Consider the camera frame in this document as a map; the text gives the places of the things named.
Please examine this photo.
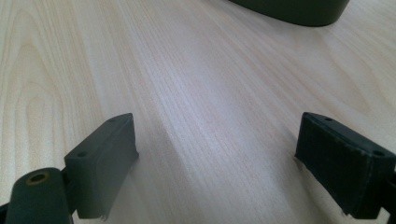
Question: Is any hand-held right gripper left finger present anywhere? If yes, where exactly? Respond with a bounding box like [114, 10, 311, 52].
[64, 112, 140, 221]

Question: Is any dark green round tray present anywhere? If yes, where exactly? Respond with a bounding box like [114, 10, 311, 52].
[228, 0, 351, 28]

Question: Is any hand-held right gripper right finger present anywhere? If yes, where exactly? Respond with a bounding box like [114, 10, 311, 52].
[294, 111, 396, 220]

